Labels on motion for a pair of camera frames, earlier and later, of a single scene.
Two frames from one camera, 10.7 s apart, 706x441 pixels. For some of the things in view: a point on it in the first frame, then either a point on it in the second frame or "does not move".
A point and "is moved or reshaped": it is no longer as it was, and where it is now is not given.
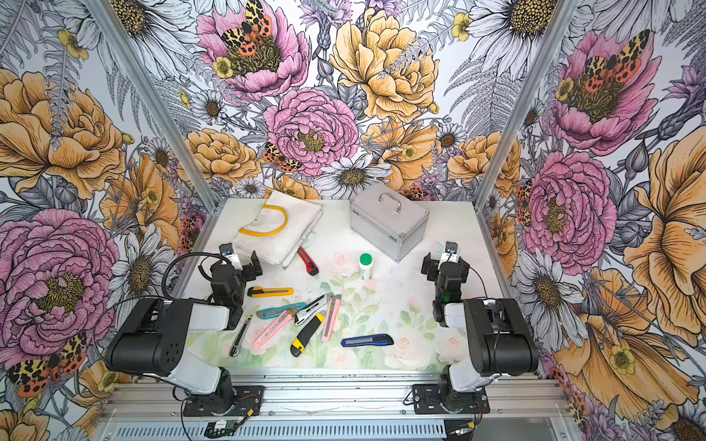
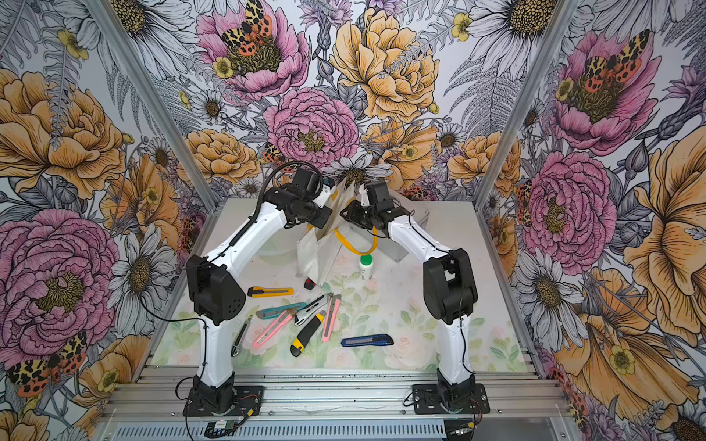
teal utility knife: (266, 313) does not move
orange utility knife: (269, 292) does not move
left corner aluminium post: (152, 95) does not move
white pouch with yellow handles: (276, 232) is moved or reshaped
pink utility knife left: (272, 328) does not move
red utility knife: (311, 266) -> (309, 284)
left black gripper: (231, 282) -> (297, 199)
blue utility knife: (368, 341) does not move
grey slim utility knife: (244, 330) does not move
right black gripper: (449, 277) -> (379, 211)
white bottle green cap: (366, 261) does not move
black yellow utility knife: (307, 332) does not move
